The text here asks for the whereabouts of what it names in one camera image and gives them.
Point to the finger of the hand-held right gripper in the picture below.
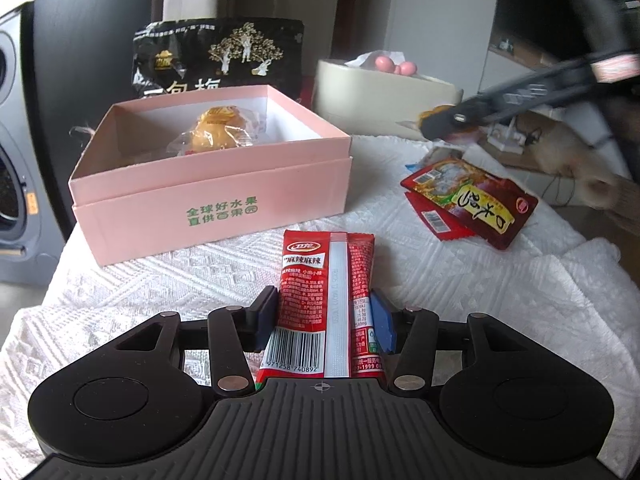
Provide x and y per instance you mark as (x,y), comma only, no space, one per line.
(460,121)
(540,82)

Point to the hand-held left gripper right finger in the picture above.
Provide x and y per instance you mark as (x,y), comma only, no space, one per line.
(384,322)

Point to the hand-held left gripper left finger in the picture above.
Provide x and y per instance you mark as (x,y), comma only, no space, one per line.
(265,317)

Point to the golden pastry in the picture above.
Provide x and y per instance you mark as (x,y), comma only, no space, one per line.
(434,112)
(215,132)

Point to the red strip snack packet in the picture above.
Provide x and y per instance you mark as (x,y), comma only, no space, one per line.
(305,310)

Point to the red packet with yellow label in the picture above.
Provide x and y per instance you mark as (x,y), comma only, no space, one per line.
(480,200)

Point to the small red snack packet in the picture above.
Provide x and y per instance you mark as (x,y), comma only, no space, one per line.
(437,222)

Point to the pink cardboard box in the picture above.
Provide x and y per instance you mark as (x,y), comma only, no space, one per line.
(210,185)

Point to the person's right forearm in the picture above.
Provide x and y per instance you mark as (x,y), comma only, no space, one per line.
(575,160)

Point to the white router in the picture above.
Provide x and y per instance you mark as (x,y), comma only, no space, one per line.
(505,137)

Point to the beige oval container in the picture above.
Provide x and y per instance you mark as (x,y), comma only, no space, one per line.
(380,105)

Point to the white textured tablecloth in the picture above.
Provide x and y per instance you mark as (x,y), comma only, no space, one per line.
(500,310)

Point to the grey washing machine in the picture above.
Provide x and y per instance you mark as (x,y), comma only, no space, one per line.
(25,200)

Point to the black snack bag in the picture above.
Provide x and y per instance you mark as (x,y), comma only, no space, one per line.
(200,55)

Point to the dark tall cabinet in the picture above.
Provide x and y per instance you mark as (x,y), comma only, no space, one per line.
(90,35)

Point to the grey tumble dryer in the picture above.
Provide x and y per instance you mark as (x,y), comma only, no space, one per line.
(12,70)

